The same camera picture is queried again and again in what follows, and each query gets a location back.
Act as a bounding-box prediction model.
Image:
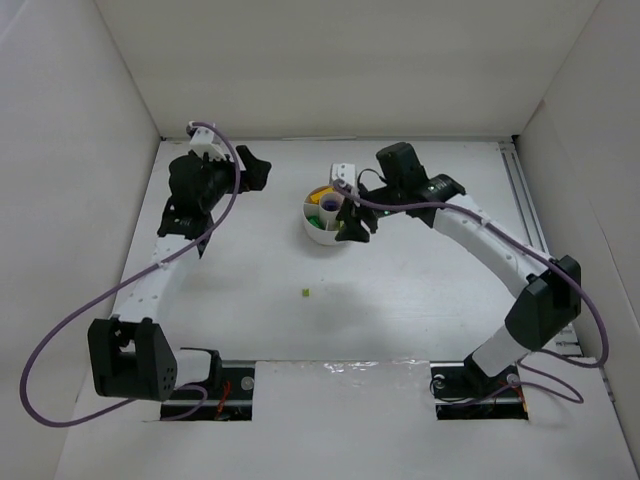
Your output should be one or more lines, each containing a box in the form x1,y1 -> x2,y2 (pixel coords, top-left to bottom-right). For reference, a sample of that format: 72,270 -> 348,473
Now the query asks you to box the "purple lego plate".
321,199 -> 340,212

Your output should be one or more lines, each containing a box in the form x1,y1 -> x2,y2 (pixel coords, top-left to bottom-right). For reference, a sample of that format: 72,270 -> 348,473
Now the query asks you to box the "dark green lego brick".
307,216 -> 324,230

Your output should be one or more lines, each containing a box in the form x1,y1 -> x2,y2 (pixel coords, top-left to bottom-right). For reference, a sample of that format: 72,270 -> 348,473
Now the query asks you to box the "yellow sloped lego brick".
307,186 -> 334,204

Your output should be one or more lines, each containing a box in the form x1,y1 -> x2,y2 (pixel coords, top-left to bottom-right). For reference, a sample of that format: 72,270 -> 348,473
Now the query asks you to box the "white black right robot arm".
330,142 -> 582,397

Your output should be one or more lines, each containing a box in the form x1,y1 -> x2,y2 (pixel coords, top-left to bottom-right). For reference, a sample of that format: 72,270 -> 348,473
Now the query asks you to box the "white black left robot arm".
88,145 -> 272,401

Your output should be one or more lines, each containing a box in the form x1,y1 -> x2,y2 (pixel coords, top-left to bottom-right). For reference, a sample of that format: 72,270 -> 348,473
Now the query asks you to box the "white round divided container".
302,185 -> 344,246

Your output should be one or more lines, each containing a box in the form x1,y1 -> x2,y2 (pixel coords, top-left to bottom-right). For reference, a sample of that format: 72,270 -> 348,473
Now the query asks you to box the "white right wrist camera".
329,163 -> 357,194

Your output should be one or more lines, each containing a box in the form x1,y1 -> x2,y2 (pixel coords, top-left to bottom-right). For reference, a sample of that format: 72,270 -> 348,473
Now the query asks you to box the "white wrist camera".
186,121 -> 226,162
329,163 -> 357,194

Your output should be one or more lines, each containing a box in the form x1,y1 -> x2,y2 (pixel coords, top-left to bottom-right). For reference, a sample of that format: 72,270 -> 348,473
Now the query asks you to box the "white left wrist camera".
186,121 -> 226,162

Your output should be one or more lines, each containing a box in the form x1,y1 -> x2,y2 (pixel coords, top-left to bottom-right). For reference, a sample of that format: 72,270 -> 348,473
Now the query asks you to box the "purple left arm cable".
18,119 -> 246,427

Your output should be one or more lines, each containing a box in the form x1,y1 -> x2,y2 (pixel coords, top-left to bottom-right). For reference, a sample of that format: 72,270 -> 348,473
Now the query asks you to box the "aluminium side rail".
498,139 -> 583,358

